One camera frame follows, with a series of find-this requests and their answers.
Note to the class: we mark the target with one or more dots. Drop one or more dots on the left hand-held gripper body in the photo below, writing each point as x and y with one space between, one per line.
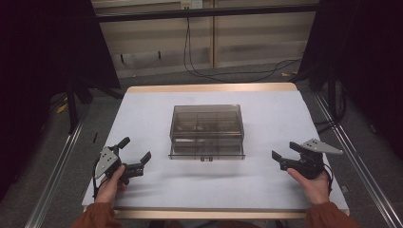
106 160

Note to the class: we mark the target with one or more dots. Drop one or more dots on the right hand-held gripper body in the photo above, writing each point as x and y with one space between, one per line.
309 163

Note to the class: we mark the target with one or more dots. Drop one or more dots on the smoky transparent drawer box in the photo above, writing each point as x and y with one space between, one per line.
206 126

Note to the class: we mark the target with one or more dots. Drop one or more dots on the person's right hand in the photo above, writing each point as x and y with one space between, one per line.
316 188

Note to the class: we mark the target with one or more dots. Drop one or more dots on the person's left hand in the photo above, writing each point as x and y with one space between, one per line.
107 190

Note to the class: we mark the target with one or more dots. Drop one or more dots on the black metal stand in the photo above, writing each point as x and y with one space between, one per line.
331 95
72 107

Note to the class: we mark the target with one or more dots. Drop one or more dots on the white table mat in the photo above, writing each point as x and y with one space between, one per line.
206 186

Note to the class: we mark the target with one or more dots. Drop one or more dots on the yellow floor tape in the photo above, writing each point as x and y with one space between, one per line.
285 74
62 108

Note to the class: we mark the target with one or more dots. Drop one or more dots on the black curtain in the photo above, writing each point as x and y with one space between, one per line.
364 57
41 63

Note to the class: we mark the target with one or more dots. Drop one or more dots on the black horizontal bar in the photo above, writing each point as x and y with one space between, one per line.
206 12

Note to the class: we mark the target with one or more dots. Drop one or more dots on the metal floor rail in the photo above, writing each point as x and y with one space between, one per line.
53 177
364 177

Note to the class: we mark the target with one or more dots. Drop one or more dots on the white wall socket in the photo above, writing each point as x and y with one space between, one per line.
191 3

